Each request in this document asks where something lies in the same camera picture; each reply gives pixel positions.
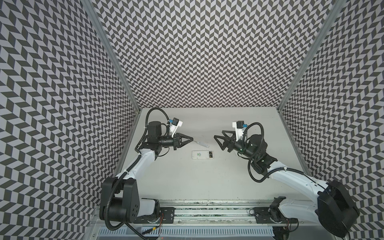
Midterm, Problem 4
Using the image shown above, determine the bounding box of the white remote with batteries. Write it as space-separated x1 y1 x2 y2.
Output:
192 151 214 160

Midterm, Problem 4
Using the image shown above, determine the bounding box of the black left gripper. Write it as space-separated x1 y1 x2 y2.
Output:
158 130 194 150

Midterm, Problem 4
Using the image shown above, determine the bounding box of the aluminium right corner post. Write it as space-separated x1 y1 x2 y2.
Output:
277 0 347 113

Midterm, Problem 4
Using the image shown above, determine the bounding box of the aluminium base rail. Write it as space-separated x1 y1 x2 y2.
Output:
89 199 343 240

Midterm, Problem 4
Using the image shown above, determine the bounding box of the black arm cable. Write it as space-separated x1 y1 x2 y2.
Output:
134 107 170 151
242 121 305 183

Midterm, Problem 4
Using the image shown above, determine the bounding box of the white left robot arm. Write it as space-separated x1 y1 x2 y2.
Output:
99 118 194 230

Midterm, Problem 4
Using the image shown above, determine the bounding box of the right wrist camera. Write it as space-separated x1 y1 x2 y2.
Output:
232 121 248 141

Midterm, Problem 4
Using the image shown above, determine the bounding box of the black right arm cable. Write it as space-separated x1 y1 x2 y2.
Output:
242 121 305 183

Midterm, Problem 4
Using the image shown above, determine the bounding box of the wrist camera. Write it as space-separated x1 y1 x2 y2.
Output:
169 118 183 136
232 121 248 141

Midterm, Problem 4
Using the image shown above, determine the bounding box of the aluminium left corner post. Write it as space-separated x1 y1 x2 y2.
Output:
81 0 140 112

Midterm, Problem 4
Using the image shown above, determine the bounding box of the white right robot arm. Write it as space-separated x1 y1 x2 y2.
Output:
214 131 360 238

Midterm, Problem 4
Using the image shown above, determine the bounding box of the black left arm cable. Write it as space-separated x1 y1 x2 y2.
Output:
134 107 170 151

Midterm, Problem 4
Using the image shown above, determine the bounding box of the aluminium corner post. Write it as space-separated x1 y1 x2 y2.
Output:
81 0 140 112
277 0 347 113

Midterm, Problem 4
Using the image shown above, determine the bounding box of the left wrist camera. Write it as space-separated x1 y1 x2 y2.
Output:
169 118 183 136

